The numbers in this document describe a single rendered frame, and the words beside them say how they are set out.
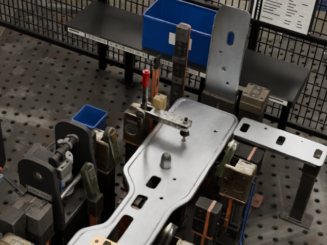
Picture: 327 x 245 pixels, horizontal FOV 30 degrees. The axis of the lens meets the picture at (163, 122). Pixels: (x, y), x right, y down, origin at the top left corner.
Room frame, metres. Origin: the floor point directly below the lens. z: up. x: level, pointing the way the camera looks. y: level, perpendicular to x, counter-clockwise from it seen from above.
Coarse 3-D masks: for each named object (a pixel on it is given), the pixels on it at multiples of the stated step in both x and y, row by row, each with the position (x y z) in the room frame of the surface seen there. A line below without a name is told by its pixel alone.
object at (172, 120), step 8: (152, 112) 1.43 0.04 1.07; (160, 112) 1.43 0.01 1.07; (168, 112) 1.43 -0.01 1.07; (160, 120) 1.41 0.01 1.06; (168, 120) 1.40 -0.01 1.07; (176, 120) 1.40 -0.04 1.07; (184, 120) 1.39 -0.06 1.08; (176, 128) 1.39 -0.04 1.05; (184, 128) 1.38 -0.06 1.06; (184, 136) 1.38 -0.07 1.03
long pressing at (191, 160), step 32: (160, 128) 1.44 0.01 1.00; (192, 128) 1.45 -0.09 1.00; (224, 128) 1.47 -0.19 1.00; (128, 160) 1.28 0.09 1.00; (160, 160) 1.30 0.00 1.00; (192, 160) 1.31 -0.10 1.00; (128, 192) 1.16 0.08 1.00; (160, 192) 1.17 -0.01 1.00; (192, 192) 1.18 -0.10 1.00; (160, 224) 1.06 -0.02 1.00
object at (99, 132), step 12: (96, 132) 1.32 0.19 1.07; (96, 144) 1.28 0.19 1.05; (108, 144) 1.28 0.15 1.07; (96, 156) 1.29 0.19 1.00; (108, 156) 1.27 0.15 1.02; (96, 168) 1.29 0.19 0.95; (108, 168) 1.27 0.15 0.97; (108, 180) 1.27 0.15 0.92; (108, 192) 1.27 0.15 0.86; (108, 204) 1.28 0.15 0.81; (108, 216) 1.28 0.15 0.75
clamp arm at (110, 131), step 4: (108, 128) 1.30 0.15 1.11; (112, 128) 1.30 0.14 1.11; (104, 132) 1.29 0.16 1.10; (108, 132) 1.28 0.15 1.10; (112, 132) 1.30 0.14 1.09; (104, 136) 1.28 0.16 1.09; (108, 136) 1.28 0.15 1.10; (112, 136) 1.28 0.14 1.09; (116, 136) 1.30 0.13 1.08; (104, 140) 1.28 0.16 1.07; (108, 140) 1.28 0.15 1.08; (112, 140) 1.28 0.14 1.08; (116, 140) 1.30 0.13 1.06; (112, 144) 1.28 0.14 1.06; (116, 144) 1.30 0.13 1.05; (112, 148) 1.28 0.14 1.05; (116, 148) 1.29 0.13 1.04; (112, 152) 1.27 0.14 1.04; (116, 152) 1.29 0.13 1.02; (112, 156) 1.27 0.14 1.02; (116, 156) 1.29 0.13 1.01; (120, 156) 1.30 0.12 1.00; (112, 160) 1.27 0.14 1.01; (116, 160) 1.28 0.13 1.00; (120, 160) 1.30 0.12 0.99; (112, 164) 1.27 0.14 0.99; (116, 164) 1.28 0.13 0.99
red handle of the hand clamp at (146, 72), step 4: (144, 72) 1.45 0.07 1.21; (148, 72) 1.45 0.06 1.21; (144, 76) 1.44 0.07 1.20; (148, 76) 1.44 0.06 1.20; (144, 80) 1.44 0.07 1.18; (148, 80) 1.44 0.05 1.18; (144, 84) 1.44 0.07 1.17; (148, 84) 1.44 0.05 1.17; (144, 88) 1.44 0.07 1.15; (144, 92) 1.44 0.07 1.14; (144, 96) 1.44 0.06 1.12; (144, 100) 1.44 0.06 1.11; (144, 104) 1.44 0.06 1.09; (144, 108) 1.44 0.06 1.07
